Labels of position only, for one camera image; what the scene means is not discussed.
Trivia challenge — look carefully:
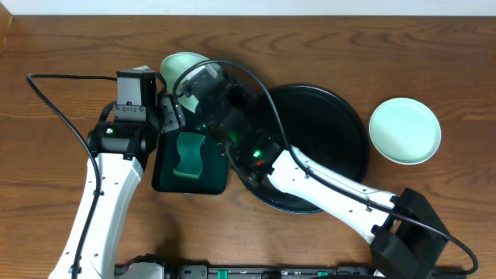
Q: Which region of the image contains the left black cable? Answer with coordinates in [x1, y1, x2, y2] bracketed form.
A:
[26, 71, 168, 279]

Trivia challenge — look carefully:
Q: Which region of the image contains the green scrub sponge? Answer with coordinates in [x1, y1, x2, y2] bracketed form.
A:
[173, 132, 205, 179]

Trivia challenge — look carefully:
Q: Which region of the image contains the mint green plate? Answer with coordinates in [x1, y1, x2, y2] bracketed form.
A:
[160, 52, 215, 113]
[368, 98, 442, 165]

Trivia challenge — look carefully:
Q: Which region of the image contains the black cable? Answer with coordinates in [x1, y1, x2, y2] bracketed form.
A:
[26, 71, 168, 279]
[172, 58, 480, 277]

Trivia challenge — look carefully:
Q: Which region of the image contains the black rectangular tray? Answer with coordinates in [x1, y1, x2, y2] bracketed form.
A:
[152, 112, 228, 195]

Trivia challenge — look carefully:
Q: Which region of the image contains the right black cable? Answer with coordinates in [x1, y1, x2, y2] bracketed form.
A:
[172, 58, 480, 277]

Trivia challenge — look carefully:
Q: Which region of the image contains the round black tray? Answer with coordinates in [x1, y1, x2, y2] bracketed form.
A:
[239, 84, 370, 214]

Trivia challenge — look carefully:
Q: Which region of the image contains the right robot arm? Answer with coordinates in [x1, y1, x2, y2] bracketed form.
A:
[196, 84, 449, 278]

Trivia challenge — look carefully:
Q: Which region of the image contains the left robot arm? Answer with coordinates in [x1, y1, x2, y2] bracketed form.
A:
[50, 153, 145, 278]

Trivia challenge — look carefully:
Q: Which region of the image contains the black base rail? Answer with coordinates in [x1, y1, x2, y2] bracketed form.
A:
[114, 253, 468, 279]

